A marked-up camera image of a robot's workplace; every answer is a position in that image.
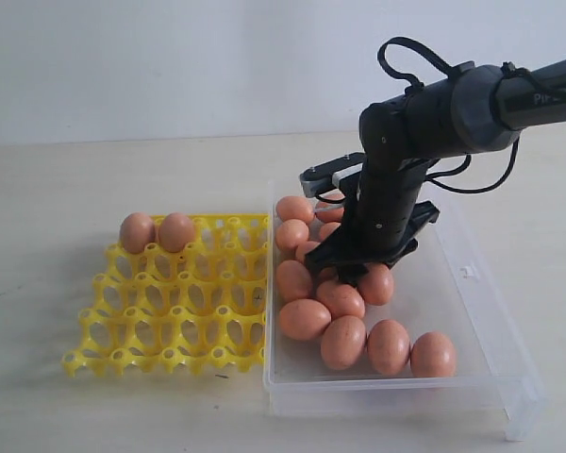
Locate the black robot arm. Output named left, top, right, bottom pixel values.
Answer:
left=300, top=59, right=566, bottom=284

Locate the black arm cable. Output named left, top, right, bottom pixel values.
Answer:
left=376, top=36, right=566, bottom=193

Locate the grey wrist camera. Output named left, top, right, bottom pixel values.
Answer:
left=299, top=152, right=365, bottom=198

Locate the clear plastic box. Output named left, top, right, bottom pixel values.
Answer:
left=261, top=162, right=547, bottom=443

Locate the brown egg second row middle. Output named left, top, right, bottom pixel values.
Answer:
left=318, top=222, right=341, bottom=242

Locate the yellow plastic egg tray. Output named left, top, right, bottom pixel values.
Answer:
left=61, top=214, right=271, bottom=377

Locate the brown egg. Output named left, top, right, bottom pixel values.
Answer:
left=316, top=280, right=366, bottom=319
left=158, top=212, right=196, bottom=253
left=278, top=298, right=332, bottom=342
left=275, top=195, right=315, bottom=225
left=367, top=319, right=410, bottom=377
left=119, top=212, right=156, bottom=254
left=275, top=260, right=313, bottom=303
left=321, top=315, right=367, bottom=370
left=358, top=263, right=394, bottom=306
left=410, top=331, right=457, bottom=378
left=295, top=241, right=320, bottom=263
left=314, top=192, right=344, bottom=223

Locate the brown egg second row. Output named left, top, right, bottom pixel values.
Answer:
left=275, top=219, right=309, bottom=251
left=318, top=222, right=341, bottom=242

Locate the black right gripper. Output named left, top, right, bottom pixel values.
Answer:
left=305, top=159, right=439, bottom=285

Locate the brown egg second row left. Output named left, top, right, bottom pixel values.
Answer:
left=275, top=219, right=309, bottom=251

